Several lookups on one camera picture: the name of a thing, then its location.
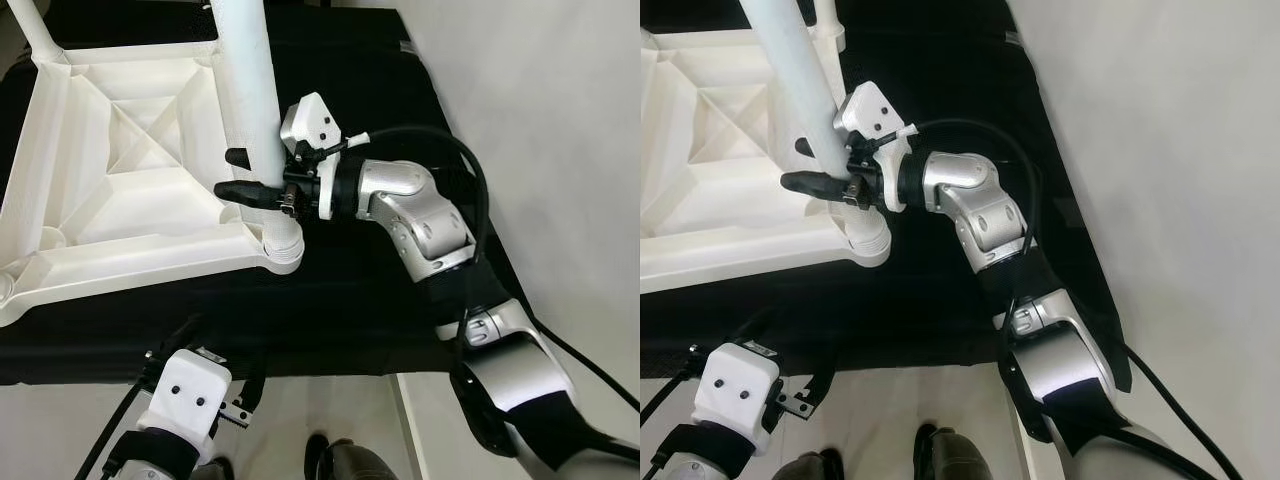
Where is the white plastic table top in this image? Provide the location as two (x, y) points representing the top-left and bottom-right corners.
(0, 40), (306, 328)
(640, 28), (893, 296)

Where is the black tablecloth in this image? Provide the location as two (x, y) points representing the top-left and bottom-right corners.
(0, 0), (531, 386)
(640, 0), (1134, 393)

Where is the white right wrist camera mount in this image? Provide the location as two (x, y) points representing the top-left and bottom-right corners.
(835, 82), (919, 213)
(280, 92), (346, 219)

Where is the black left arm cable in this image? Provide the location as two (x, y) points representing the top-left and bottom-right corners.
(75, 345), (201, 480)
(640, 345), (706, 431)

